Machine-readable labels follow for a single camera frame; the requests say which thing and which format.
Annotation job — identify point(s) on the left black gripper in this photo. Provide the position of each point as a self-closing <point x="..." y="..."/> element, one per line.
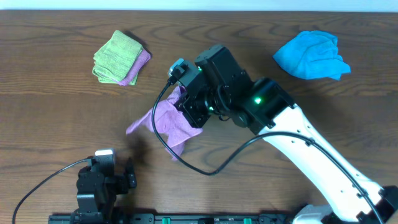
<point x="125" y="181"/>

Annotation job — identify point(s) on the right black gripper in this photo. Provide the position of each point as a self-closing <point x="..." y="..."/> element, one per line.
<point x="187" y="106"/>

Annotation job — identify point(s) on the purple microfiber cloth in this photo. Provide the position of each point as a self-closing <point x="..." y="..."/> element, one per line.
<point x="171" y="122"/>

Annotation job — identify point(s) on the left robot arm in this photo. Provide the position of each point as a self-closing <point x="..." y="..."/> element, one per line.
<point x="98" y="187"/>

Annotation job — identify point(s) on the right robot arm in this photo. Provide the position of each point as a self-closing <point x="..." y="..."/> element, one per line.
<point x="216" y="85"/>

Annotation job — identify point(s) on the folded purple cloth in stack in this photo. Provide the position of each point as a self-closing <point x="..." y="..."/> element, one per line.
<point x="135" y="69"/>

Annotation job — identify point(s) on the folded green cloth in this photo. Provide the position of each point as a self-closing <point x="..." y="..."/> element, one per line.
<point x="116" y="58"/>

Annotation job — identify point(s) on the blue crumpled cloth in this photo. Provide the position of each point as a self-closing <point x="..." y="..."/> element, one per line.
<point x="312" y="55"/>

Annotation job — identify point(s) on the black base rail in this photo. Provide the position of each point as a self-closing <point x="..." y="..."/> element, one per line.
<point x="148" y="218"/>

